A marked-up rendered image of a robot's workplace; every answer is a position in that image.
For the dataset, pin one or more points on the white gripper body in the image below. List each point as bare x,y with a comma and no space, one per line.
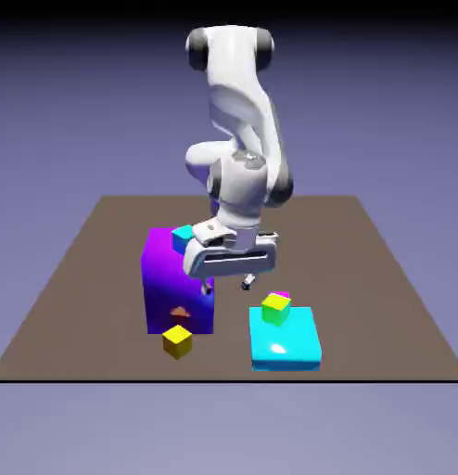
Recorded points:
229,259

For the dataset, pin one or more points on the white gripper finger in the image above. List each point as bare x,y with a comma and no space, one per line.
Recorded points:
247,281
206,287

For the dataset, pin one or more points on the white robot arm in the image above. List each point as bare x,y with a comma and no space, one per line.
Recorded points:
240,111

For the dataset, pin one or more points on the small magenta cube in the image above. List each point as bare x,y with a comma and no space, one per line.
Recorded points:
282,294

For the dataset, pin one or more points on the small yellow-green cube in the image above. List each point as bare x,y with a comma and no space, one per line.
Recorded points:
275,308

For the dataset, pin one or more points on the small cyan cube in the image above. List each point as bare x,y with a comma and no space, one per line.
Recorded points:
181,237

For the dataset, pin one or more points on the small yellow cube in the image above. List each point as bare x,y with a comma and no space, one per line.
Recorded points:
177,341

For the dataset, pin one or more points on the large purple box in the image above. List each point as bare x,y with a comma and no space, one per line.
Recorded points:
169,282

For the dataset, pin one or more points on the large cyan box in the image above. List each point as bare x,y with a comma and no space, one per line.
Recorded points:
284,337

